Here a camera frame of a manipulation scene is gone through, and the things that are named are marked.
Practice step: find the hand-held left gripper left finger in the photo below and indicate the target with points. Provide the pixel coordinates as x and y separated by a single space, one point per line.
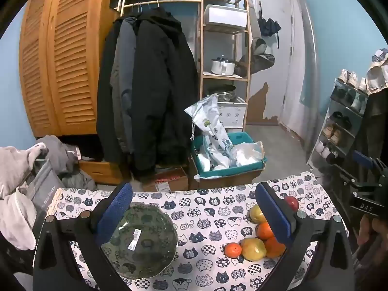
118 215

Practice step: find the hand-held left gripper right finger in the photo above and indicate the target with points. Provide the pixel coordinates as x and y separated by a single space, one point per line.
275 215

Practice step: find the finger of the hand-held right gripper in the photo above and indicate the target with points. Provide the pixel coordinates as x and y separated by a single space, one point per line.
362 159

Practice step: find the yellow apple with red blush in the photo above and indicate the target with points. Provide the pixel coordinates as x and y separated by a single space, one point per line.
257 215

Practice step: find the green glass plate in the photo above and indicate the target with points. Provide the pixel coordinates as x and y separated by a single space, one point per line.
151 227

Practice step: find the small orange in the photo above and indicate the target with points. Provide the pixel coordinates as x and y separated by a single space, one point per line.
233 250

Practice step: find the person's right hand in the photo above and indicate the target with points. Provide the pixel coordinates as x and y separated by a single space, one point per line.
371 230

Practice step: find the dark hanging garment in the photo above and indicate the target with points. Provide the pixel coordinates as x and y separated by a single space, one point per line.
376 112

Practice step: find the wooden drawer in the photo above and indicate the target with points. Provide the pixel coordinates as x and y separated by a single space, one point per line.
100 169

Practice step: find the metal shoe rack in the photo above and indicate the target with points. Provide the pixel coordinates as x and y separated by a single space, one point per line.
339 106

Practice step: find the large cardboard box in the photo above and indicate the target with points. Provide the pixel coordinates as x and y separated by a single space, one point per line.
230 179

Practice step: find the small cardboard box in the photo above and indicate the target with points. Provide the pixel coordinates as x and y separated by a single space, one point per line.
169 184

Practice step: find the clear plastic bag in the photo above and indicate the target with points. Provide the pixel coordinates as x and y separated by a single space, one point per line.
245 154

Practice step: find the cat printed tablecloth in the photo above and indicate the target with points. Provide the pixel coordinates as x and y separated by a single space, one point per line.
206 218

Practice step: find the grey fabric bag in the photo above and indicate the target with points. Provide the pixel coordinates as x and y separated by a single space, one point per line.
45 185

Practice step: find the group of shoes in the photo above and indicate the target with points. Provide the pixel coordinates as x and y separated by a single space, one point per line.
353 80

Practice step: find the white ruffled cloth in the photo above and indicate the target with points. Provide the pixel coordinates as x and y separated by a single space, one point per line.
377 75

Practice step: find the teal plastic basket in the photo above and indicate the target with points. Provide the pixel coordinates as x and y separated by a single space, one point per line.
241 138

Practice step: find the grey clothing pile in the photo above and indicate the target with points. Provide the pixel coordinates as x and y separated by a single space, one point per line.
57 151

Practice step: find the grey vertical pipe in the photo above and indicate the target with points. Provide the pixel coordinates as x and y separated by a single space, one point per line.
309 66

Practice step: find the white printed rice bag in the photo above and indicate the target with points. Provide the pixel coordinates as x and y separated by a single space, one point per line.
212 127

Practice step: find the light fleece garment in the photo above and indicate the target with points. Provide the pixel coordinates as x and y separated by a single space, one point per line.
15 172

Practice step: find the thin black coat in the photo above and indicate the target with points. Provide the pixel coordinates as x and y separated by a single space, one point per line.
104 97

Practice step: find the grey door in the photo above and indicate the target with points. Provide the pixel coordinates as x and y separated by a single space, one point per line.
272 66

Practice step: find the metal pot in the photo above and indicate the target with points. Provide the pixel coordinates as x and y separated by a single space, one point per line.
225 94

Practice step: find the long black coat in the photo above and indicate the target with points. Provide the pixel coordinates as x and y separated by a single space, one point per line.
163 81

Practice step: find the grey jacket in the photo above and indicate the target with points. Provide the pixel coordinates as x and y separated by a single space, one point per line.
124 66

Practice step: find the wooden louvered wardrobe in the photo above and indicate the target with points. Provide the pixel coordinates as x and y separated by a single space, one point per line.
69 66

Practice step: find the white pot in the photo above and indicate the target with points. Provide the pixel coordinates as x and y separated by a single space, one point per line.
222 66

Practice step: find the dark folded umbrella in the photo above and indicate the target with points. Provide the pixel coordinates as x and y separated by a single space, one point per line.
268 25

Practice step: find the wooden shelf rack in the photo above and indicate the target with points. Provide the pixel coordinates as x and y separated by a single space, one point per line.
201 51

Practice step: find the white storage box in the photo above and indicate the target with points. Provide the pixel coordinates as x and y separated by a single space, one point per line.
225 16

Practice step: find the wooden clothes rail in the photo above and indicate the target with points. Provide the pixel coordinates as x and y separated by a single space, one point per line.
169 2

